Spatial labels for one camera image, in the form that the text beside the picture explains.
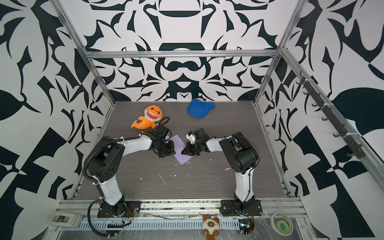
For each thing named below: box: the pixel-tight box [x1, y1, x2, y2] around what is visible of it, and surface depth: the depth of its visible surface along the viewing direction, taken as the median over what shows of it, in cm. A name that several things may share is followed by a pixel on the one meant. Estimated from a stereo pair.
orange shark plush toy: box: [131, 105, 164, 130], surface depth 104 cm
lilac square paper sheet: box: [168, 134, 194, 166], surface depth 94 cm
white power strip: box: [48, 212, 83, 228], surface depth 70 cm
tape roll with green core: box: [270, 212, 294, 236], surface depth 71 cm
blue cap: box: [187, 99, 216, 118], surface depth 114 cm
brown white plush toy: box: [202, 214, 220, 240], surface depth 69 cm
